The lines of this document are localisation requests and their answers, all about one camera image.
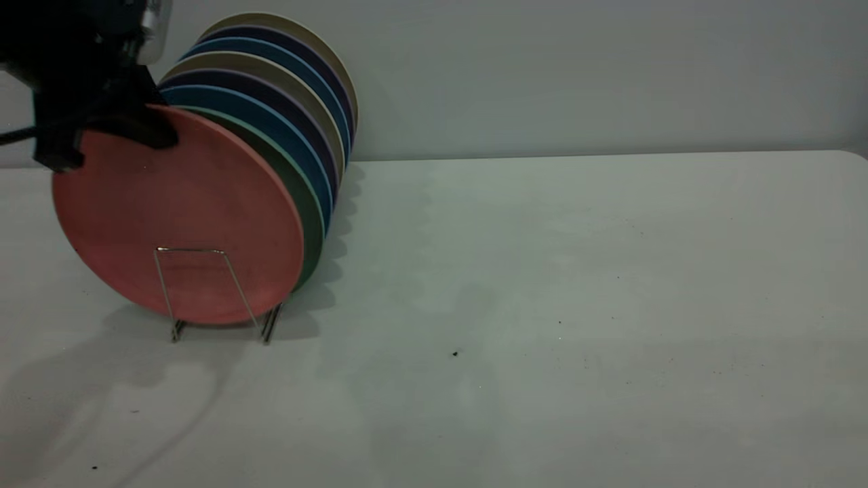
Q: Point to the blue round plate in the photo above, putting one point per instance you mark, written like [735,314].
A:
[291,139]
[312,71]

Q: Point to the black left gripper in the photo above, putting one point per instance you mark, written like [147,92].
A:
[74,108]

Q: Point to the pink round plate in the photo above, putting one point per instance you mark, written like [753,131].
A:
[176,224]

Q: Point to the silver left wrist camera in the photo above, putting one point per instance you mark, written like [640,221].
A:
[154,30]

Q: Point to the dark purple round plate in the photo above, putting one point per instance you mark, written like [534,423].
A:
[298,115]
[319,54]

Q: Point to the green round plate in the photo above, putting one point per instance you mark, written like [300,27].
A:
[298,196]

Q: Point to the beige round plate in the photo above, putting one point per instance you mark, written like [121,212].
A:
[325,44]
[305,91]

